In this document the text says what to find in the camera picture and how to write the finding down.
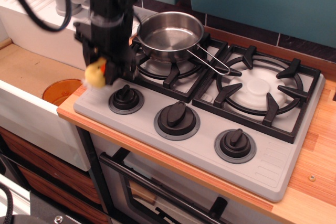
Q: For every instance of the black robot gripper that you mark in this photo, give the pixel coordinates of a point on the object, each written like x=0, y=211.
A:
x=111, y=43

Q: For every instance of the yellow stuffed duck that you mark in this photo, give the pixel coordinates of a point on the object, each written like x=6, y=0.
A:
x=95, y=74

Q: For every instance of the stainless steel pan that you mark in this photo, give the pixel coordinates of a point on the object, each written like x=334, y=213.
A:
x=174, y=37

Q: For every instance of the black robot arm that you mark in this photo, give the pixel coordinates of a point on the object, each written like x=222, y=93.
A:
x=103, y=13

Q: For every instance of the black left stove knob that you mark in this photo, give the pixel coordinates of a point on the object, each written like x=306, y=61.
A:
x=126, y=100

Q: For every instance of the black stove knob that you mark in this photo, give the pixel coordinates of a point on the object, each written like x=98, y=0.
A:
x=126, y=100
x=177, y=122
x=235, y=146

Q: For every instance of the black middle stove knob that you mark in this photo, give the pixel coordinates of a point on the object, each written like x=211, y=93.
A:
x=177, y=122

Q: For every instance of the grey toy stove top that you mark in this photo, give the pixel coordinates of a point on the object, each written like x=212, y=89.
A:
x=266, y=175

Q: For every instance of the black right stove knob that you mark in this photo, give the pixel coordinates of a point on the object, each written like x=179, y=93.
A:
x=235, y=146

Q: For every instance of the orange plastic plate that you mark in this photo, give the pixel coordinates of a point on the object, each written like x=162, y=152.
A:
x=59, y=91

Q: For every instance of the white toy sink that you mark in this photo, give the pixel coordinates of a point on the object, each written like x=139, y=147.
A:
x=31, y=60

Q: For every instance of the black left burner grate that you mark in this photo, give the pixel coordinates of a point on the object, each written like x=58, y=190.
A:
x=177, y=80

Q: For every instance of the black burner grate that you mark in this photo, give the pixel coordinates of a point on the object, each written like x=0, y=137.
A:
x=268, y=94
x=177, y=80

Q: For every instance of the wooden drawer fronts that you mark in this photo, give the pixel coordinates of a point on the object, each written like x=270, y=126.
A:
x=63, y=184

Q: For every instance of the black right burner grate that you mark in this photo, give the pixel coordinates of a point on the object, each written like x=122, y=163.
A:
x=268, y=94

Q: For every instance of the oven door with handle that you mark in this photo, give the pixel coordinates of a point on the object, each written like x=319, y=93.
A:
x=150, y=193

